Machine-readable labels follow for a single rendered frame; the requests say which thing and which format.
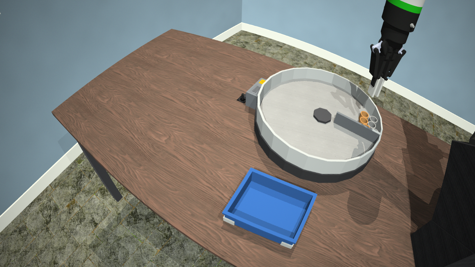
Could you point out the blue plastic crate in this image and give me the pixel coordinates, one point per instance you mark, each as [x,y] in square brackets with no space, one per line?
[270,207]

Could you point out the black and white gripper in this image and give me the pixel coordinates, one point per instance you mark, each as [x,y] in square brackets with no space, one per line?
[385,57]

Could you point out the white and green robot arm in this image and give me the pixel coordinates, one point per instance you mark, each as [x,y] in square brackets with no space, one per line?
[403,15]

